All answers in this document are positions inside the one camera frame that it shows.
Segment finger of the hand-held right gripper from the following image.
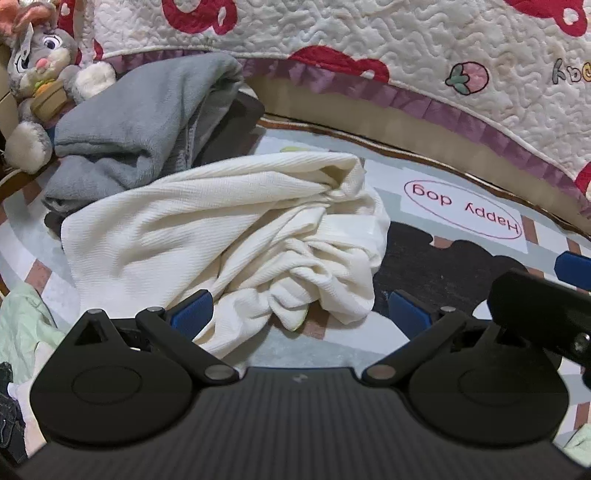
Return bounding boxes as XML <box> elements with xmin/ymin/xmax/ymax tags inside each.
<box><xmin>492</xmin><ymin>270</ymin><xmax>591</xmax><ymax>370</ymax></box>
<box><xmin>556</xmin><ymin>253</ymin><xmax>591</xmax><ymax>292</ymax></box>

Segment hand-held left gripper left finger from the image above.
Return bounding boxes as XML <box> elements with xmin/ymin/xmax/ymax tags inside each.
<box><xmin>69</xmin><ymin>290</ymin><xmax>240</xmax><ymax>385</ymax></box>

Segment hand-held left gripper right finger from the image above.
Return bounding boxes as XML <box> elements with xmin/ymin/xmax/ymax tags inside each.
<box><xmin>361</xmin><ymin>290</ymin><xmax>502</xmax><ymax>386</ymax></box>

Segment cream white knit garment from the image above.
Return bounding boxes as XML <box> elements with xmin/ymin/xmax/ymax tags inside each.
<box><xmin>60</xmin><ymin>151</ymin><xmax>392</xmax><ymax>372</ymax></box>

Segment pale green cloth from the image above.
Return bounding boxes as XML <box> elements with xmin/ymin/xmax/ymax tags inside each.
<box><xmin>562</xmin><ymin>422</ymin><xmax>591</xmax><ymax>464</ymax></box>
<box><xmin>0</xmin><ymin>281</ymin><xmax>70</xmax><ymax>386</ymax></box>

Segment beige bed base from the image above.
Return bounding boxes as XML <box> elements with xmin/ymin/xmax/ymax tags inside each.
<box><xmin>242</xmin><ymin>74</ymin><xmax>591</xmax><ymax>232</ymax></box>

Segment grey fleece blanket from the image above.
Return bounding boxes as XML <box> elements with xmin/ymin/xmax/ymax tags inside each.
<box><xmin>41</xmin><ymin>52</ymin><xmax>245</xmax><ymax>217</ymax></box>

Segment white quilted bedspread red bears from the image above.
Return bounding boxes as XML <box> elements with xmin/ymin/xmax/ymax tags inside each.
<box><xmin>58</xmin><ymin>0</ymin><xmax>591</xmax><ymax>206</ymax></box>

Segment grey plush rabbit toy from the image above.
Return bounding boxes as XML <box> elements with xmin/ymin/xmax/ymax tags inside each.
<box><xmin>0</xmin><ymin>0</ymin><xmax>117</xmax><ymax>175</ymax></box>

